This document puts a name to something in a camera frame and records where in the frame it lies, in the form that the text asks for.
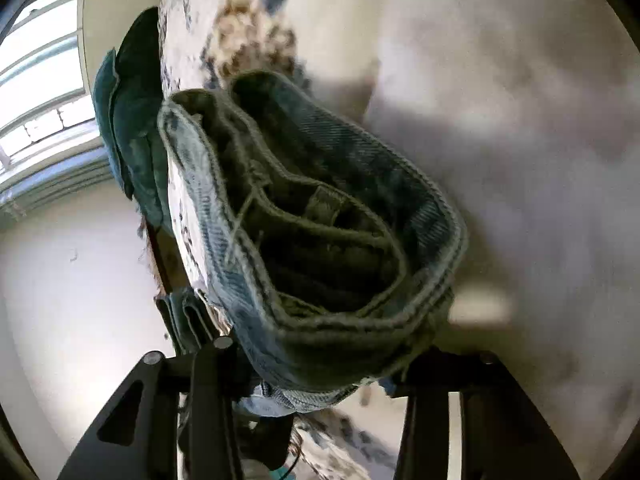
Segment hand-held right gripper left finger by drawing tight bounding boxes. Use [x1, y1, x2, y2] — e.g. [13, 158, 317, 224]
[57, 336, 296, 480]

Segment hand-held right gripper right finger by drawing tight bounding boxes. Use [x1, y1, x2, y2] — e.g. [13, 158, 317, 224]
[387, 346, 581, 480]

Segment blue denim pants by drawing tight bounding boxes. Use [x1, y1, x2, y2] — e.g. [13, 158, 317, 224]
[157, 71, 469, 418]

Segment teal cushion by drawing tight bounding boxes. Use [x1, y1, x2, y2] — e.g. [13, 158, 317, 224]
[91, 6, 173, 236]

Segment window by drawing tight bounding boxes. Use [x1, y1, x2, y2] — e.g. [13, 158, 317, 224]
[0, 0, 113, 218]

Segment white patterned blanket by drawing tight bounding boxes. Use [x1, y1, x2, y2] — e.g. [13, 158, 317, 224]
[159, 0, 426, 480]

